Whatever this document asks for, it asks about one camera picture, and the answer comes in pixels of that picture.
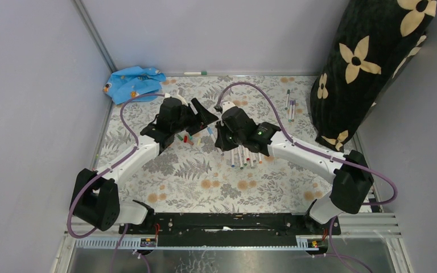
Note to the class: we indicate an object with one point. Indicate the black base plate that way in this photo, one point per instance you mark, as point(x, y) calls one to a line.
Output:
point(230, 229)

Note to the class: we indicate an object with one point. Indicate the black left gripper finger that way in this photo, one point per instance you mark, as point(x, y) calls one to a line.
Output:
point(193, 126)
point(203, 116)

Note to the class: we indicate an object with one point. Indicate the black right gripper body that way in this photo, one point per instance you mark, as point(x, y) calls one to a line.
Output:
point(227, 140)

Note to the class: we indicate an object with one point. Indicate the green cap red-end marker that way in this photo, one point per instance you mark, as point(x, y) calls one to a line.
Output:
point(245, 154)

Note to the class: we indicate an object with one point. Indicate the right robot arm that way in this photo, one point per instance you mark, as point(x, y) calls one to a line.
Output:
point(345, 172)

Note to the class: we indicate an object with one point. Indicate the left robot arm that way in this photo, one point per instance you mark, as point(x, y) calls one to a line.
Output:
point(95, 197)

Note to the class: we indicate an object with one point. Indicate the black floral plush pillow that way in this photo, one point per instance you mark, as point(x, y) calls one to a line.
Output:
point(373, 41)

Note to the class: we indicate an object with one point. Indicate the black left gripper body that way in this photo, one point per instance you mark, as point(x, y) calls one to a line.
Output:
point(186, 114)

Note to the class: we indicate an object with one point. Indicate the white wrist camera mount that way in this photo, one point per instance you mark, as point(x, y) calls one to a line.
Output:
point(224, 106)

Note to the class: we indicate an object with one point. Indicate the blue patterned cloth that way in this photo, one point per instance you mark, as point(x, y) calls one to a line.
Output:
point(131, 82)

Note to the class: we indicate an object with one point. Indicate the floral table mat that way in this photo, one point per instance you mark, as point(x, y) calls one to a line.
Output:
point(188, 178)

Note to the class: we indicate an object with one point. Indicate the green-capped marker by wall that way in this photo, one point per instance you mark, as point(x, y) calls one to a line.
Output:
point(201, 73)

